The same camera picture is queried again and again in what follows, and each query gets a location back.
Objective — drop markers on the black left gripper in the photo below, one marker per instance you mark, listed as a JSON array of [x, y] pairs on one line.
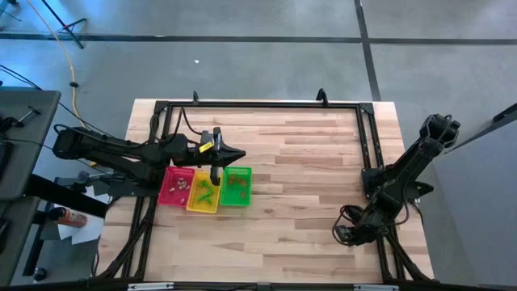
[[194, 155]]

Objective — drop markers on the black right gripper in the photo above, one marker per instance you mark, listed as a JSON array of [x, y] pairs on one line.
[[359, 230]]

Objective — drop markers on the green plastic decoration piece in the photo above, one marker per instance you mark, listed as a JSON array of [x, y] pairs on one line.
[[205, 184], [201, 198], [208, 198]]

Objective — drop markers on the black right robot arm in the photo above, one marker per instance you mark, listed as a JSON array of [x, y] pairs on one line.
[[408, 174]]

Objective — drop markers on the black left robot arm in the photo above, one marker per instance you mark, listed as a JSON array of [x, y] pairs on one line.
[[105, 147]]

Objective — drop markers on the yellow tag label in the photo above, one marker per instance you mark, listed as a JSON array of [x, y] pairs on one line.
[[206, 147]]

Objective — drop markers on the green plastic basket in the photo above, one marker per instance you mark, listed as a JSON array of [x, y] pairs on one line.
[[236, 198]]

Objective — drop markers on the yellow plastic basket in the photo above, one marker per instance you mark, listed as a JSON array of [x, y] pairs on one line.
[[194, 202]]

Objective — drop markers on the red plastic basket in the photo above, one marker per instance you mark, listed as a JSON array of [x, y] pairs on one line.
[[169, 194]]

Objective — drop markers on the large grey board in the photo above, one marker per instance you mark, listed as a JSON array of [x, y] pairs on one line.
[[484, 210]]

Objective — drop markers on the white paper sheets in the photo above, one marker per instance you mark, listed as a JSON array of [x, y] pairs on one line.
[[87, 232]]

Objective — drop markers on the orange spray can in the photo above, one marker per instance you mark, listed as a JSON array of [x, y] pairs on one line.
[[70, 218]]

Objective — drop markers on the black support beam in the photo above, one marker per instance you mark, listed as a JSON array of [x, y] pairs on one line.
[[60, 194]]

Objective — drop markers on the dark grey metal stand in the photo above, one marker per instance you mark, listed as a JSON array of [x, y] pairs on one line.
[[505, 113]]

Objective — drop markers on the grey side table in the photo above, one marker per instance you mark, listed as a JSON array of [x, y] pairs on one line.
[[28, 141]]

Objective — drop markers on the black tripod stand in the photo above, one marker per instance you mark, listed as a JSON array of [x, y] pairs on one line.
[[66, 29]]

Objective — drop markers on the black clamp tool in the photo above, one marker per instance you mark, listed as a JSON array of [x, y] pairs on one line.
[[8, 123]]

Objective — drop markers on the black caster wheel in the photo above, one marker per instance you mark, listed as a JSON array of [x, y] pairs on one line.
[[39, 274]]

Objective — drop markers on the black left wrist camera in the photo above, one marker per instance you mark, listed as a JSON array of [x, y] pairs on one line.
[[207, 135]]

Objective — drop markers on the black aluminium table frame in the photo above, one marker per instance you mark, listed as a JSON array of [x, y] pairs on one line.
[[262, 105]]

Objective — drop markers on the silver metal bracket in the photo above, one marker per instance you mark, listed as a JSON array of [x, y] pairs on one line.
[[375, 288], [149, 286]]

